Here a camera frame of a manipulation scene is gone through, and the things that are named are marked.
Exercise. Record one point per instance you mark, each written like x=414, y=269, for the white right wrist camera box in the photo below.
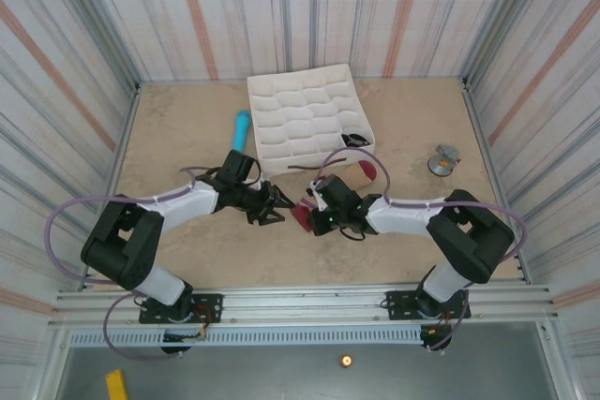
x=322, y=198

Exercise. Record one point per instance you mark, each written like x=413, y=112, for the white fabric organizer box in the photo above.
x=300, y=114

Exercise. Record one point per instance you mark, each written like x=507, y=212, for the aluminium mounting rail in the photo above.
x=300, y=306

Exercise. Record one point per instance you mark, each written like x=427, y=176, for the aluminium side profile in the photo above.
x=128, y=114
x=474, y=114

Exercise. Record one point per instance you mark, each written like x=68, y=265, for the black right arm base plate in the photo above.
x=398, y=304

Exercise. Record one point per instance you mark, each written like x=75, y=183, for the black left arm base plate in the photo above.
x=211, y=306

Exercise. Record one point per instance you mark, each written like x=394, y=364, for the black white striped sock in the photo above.
x=355, y=139

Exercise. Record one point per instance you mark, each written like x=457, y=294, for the yellow block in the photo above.
x=116, y=386

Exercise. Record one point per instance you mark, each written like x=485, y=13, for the small grey metal toy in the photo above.
x=440, y=165

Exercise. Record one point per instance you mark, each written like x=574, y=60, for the turquoise plastic tube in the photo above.
x=242, y=133

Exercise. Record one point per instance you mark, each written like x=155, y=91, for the beige sock with maroon toe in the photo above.
x=368, y=170

